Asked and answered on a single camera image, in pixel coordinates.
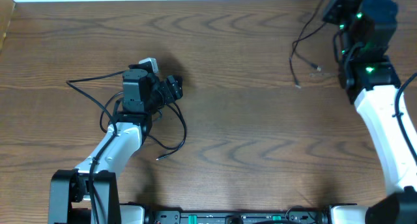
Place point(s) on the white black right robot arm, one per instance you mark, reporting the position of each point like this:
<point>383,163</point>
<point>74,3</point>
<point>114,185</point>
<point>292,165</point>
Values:
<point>374,88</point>

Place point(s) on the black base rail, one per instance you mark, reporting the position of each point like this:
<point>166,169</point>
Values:
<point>294,215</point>

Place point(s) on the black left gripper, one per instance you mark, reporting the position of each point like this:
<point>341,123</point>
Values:
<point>177,92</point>

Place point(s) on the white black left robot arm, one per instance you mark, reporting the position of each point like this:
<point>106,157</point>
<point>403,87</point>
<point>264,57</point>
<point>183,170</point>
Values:
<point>88,193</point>

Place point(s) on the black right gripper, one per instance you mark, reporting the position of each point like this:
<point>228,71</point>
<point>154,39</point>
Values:
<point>339,2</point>

